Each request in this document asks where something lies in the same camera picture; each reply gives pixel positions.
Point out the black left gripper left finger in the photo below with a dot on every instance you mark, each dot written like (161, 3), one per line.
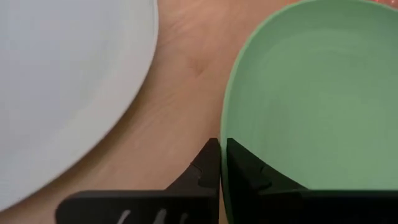
(186, 205)

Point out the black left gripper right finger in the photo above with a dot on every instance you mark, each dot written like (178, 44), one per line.
(280, 205)

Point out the light green plastic plate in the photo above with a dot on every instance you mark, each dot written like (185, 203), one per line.
(311, 93)

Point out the white plastic plate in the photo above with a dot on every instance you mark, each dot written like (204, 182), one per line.
(62, 77)

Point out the pink plastic plate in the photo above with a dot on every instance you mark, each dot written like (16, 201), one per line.
(388, 2)

